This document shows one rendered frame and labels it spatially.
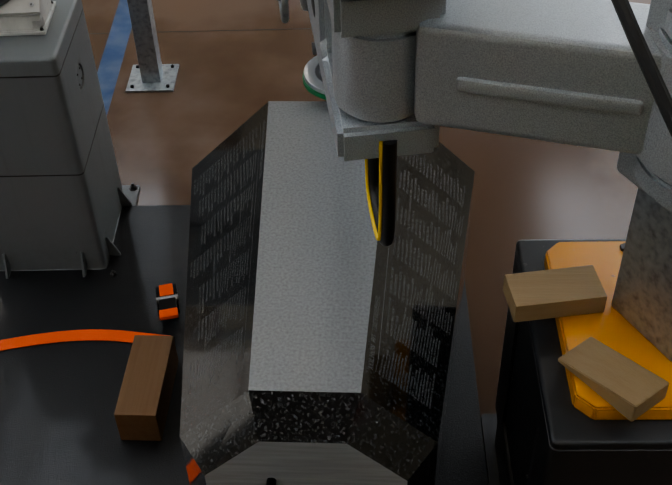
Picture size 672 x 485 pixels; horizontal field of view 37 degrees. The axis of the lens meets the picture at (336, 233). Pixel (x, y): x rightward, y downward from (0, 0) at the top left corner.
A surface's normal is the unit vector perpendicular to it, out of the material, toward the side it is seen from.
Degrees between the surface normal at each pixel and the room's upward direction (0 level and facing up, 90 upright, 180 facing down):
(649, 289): 90
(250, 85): 0
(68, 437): 0
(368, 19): 90
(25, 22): 90
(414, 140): 90
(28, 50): 0
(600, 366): 11
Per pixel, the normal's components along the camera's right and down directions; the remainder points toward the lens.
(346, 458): -0.05, 0.67
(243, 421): -0.64, -0.09
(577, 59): -0.27, 0.65
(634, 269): -0.87, 0.35
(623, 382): -0.14, -0.83
